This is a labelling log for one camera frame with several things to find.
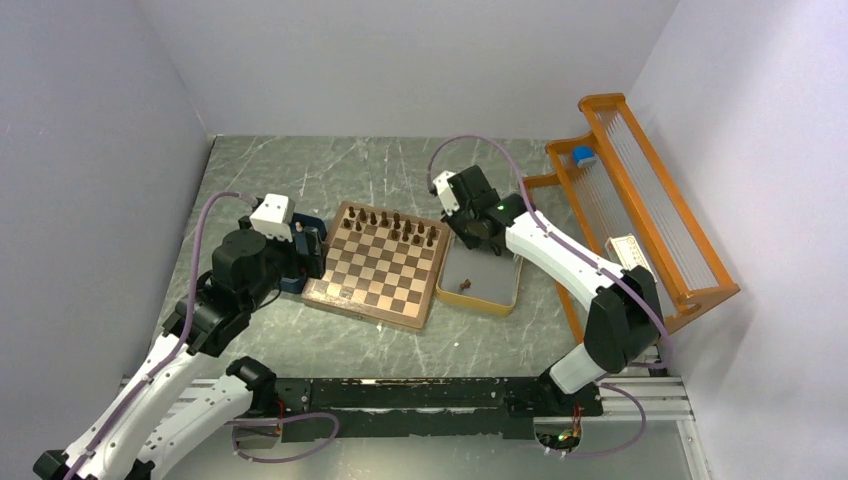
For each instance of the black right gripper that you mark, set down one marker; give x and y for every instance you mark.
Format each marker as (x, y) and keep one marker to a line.
(469, 241)

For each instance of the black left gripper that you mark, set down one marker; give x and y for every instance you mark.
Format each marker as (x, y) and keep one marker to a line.
(312, 262)

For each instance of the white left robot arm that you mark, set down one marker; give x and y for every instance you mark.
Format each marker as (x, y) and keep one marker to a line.
(133, 439)

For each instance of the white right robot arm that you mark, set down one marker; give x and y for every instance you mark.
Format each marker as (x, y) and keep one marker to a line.
(624, 315)

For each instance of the wooden chess board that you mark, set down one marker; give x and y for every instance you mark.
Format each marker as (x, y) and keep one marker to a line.
(370, 276)

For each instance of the blue tray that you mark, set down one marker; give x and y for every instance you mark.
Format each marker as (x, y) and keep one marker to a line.
(291, 285)

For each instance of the yellow metal tin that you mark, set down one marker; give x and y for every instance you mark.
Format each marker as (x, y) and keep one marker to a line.
(495, 279)

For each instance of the blue round object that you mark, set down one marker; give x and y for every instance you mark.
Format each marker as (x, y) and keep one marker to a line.
(583, 156)

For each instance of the white small box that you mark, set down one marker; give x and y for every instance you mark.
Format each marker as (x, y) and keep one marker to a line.
(627, 252)

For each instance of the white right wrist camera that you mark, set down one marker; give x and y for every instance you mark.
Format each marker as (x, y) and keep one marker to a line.
(444, 192)

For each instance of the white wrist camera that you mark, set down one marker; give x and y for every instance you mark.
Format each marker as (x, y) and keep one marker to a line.
(273, 216)
(444, 192)

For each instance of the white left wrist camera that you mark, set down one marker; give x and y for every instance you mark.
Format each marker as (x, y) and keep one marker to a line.
(273, 216)

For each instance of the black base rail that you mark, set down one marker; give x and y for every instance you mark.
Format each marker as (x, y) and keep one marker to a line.
(508, 407)

